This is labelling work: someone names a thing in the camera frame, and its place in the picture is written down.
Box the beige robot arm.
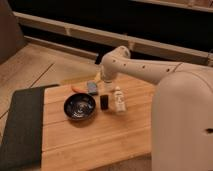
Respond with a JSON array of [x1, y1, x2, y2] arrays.
[[101, 46, 213, 88]]

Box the blue grey eraser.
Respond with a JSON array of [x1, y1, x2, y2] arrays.
[[87, 81, 98, 95]]

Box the black ceramic bowl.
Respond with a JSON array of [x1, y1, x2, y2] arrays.
[[64, 93, 96, 121]]

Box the small white bottle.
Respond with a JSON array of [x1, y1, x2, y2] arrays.
[[114, 86, 126, 113]]

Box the orange carrot toy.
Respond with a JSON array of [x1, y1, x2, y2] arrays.
[[71, 86, 87, 93]]

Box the wooden cutting board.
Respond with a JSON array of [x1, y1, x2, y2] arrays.
[[41, 75, 154, 171]]

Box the dark green cloth mat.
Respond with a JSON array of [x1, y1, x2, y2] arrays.
[[0, 84, 55, 171]]

